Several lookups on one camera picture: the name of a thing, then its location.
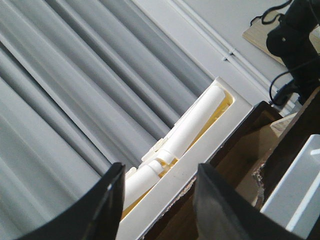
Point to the dark wooden drawer cabinet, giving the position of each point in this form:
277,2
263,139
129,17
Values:
252,160

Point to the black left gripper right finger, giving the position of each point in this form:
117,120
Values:
222,214

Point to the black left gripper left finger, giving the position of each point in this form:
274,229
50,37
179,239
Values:
96,216

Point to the light wooden board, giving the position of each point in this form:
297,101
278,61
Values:
256,34

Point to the grey pleated curtain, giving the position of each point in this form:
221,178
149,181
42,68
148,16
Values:
83,84

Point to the white tray on cabinet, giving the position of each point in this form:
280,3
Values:
139,217

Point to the white box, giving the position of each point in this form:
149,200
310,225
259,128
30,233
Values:
294,204

